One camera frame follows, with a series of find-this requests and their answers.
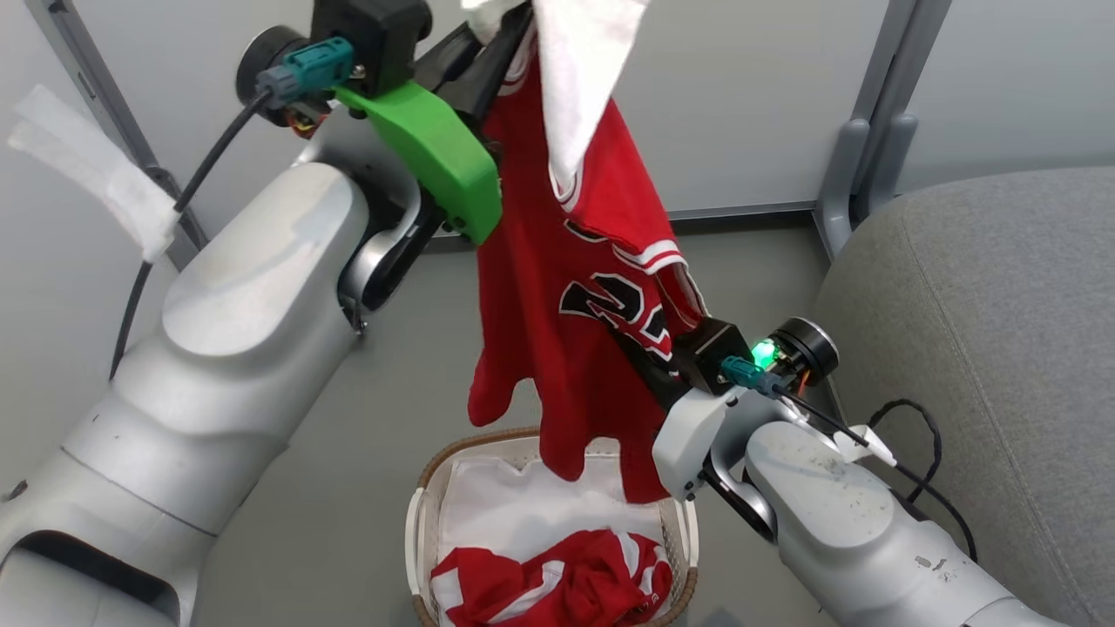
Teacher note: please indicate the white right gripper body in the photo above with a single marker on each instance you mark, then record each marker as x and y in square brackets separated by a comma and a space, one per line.
[692, 440]

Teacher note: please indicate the grey wall base rail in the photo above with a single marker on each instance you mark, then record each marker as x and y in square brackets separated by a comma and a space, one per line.
[749, 212]

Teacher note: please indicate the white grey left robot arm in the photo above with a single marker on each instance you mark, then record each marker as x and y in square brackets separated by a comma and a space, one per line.
[218, 348]

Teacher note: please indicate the grey metal partition post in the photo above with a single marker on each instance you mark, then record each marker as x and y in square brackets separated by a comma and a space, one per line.
[871, 131]

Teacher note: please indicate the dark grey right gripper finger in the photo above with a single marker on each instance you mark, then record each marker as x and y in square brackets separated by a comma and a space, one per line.
[666, 383]

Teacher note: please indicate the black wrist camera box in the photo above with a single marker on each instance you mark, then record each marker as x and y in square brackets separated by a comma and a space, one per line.
[710, 348]
[375, 35]

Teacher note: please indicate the slanted grey metal post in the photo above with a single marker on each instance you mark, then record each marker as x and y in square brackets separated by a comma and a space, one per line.
[113, 104]

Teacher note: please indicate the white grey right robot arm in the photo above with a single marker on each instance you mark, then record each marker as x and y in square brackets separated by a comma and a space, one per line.
[836, 522]

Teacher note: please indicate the woven laundry basket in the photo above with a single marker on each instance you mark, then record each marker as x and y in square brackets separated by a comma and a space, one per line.
[420, 531]

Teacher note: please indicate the white garment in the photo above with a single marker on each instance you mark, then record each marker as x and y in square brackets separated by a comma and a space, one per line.
[579, 78]

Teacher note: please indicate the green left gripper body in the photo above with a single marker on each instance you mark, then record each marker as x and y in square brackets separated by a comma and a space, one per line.
[444, 157]

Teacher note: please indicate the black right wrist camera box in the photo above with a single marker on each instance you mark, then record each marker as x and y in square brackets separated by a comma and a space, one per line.
[710, 348]

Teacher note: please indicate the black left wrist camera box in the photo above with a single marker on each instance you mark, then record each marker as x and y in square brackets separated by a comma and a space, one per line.
[375, 35]

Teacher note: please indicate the grey fabric sofa seat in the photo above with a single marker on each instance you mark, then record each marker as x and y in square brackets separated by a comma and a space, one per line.
[993, 348]

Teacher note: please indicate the red white clothes in basket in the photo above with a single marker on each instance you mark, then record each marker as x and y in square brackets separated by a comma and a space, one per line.
[514, 514]

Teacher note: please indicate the crumpled red white jersey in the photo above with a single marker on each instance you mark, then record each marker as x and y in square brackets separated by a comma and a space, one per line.
[566, 583]

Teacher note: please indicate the red basketball jersey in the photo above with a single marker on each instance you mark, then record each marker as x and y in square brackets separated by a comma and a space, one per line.
[540, 313]

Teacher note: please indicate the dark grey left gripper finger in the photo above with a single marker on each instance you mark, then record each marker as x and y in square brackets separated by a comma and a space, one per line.
[498, 65]
[453, 57]

